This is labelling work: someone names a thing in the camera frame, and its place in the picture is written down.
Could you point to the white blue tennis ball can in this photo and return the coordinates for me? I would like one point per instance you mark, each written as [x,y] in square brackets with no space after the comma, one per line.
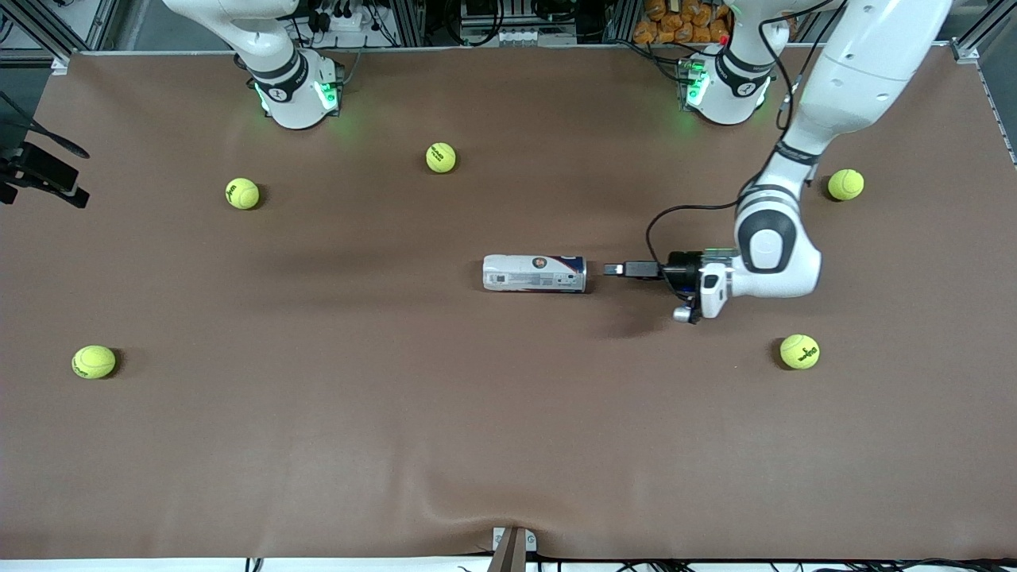
[532,274]

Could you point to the brown mounting bar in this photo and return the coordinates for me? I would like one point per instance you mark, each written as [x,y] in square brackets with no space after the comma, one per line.
[508,556]

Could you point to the brown table mat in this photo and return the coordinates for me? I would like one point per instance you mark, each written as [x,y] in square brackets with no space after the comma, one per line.
[508,413]

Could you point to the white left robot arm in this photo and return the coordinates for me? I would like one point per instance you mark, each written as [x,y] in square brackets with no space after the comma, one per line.
[858,71]

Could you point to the aluminium frame post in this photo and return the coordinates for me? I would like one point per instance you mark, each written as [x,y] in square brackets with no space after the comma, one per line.
[409,24]

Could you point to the yellow tennis ball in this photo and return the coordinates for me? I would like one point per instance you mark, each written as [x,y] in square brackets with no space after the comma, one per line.
[242,193]
[94,361]
[799,351]
[441,157]
[845,184]

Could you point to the white power strip black plugs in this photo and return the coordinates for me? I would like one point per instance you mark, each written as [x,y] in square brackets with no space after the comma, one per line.
[349,20]

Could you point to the silver corner bracket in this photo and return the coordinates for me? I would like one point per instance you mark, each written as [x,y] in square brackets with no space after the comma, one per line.
[60,65]
[968,54]

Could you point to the bag of orange items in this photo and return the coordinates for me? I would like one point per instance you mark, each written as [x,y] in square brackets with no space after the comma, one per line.
[683,24]

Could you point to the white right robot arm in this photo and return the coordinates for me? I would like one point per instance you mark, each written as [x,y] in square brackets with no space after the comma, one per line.
[290,87]

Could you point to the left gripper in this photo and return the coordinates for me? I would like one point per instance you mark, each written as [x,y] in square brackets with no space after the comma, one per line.
[680,271]

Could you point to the silver metal bracket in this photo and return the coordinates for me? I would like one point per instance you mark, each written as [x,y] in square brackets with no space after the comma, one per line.
[499,540]

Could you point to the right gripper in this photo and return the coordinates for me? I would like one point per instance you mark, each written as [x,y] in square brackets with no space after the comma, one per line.
[40,164]

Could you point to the long white power strip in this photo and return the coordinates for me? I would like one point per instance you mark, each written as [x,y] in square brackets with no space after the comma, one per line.
[516,37]

